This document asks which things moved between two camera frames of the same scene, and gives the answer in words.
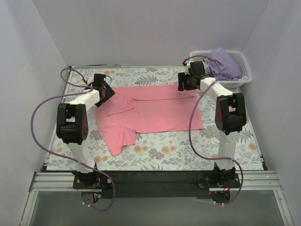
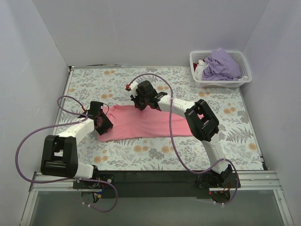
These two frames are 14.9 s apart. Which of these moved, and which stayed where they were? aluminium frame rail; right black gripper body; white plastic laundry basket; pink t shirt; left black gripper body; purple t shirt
Moved: right black gripper body; left black gripper body; pink t shirt
Stayed: purple t shirt; aluminium frame rail; white plastic laundry basket
